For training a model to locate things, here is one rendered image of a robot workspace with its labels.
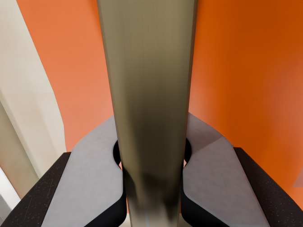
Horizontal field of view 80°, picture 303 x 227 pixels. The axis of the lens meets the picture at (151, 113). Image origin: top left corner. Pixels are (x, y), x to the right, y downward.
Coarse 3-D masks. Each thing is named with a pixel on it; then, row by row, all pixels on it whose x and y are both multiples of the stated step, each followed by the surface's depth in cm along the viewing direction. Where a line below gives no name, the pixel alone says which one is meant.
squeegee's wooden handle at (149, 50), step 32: (96, 0) 5; (128, 0) 5; (160, 0) 5; (192, 0) 5; (128, 32) 5; (160, 32) 5; (192, 32) 6; (128, 64) 6; (160, 64) 6; (192, 64) 6; (128, 96) 6; (160, 96) 6; (128, 128) 7; (160, 128) 7; (128, 160) 8; (160, 160) 8; (128, 192) 9; (160, 192) 9; (160, 224) 10
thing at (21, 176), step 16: (0, 112) 18; (0, 128) 18; (0, 144) 18; (16, 144) 20; (0, 160) 18; (16, 160) 20; (0, 176) 18; (16, 176) 20; (32, 176) 22; (0, 192) 20; (16, 192) 20; (0, 208) 21
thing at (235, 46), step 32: (32, 0) 14; (64, 0) 14; (224, 0) 14; (256, 0) 14; (288, 0) 14; (32, 32) 15; (64, 32) 15; (96, 32) 15; (224, 32) 15; (256, 32) 15; (288, 32) 15; (64, 64) 16; (96, 64) 16; (224, 64) 16; (256, 64) 16; (288, 64) 16
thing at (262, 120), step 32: (64, 96) 18; (96, 96) 18; (192, 96) 18; (224, 96) 18; (256, 96) 18; (288, 96) 18; (64, 128) 20; (224, 128) 20; (256, 128) 20; (288, 128) 20; (256, 160) 22; (288, 160) 22; (288, 192) 26
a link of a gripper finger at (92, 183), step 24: (96, 144) 9; (72, 168) 8; (96, 168) 8; (120, 168) 8; (72, 192) 7; (96, 192) 7; (120, 192) 7; (48, 216) 6; (72, 216) 6; (96, 216) 6; (120, 216) 7
